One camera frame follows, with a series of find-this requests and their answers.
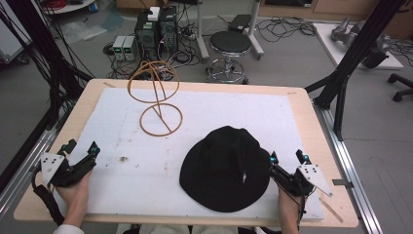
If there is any person's right hand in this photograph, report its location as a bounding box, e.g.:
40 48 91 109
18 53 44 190
277 186 302 218

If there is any light wooden table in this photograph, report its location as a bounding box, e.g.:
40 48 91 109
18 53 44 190
13 78 359 229

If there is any person's left hand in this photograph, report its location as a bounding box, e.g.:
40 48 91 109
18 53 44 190
56 169 94 226

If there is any grey power supply unit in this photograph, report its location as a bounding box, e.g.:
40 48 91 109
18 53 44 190
111 35 127 61
123 35 138 62

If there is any black sleeved gripper cable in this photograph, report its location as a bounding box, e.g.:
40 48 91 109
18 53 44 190
30 161 66 227

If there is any tangle of black cables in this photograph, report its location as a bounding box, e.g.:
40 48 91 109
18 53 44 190
254 16 318 43

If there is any black office chair base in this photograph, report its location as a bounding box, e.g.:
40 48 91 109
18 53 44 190
387 72 413 103

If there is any white box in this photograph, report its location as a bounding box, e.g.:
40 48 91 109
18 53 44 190
147 6 162 22

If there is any aluminium rail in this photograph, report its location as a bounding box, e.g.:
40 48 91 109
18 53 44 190
0 106 71 222
312 99 385 234

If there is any black computer tower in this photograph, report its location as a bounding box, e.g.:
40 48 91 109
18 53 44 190
158 5 180 55
133 10 161 61

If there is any white metal stand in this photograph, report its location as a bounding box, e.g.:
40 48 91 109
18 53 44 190
193 0 266 61

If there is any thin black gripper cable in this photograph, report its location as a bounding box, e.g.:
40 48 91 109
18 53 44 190
295 186 318 226

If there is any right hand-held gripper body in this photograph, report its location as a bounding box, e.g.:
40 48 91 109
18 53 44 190
269 164 334 198

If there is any grey metal bracket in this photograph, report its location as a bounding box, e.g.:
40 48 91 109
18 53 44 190
331 178 355 190

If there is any black bucket hat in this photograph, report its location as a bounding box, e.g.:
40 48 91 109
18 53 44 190
178 125 273 214

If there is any black frame post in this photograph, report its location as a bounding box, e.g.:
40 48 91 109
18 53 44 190
304 0 407 142
0 0 95 128

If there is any white platform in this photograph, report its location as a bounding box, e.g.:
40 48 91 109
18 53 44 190
313 22 405 71

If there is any black round stool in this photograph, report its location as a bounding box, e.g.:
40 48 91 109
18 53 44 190
205 30 252 85

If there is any thin wooden stick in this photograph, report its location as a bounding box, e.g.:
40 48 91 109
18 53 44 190
319 196 345 224

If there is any white foam mat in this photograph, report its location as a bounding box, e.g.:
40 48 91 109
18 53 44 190
53 87 326 223

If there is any black flat box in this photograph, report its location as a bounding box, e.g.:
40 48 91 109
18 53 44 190
227 14 253 34

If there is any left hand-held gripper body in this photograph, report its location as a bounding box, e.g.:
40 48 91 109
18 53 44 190
40 152 97 188

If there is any wooden hat stand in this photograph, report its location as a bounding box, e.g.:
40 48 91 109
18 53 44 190
127 59 184 137

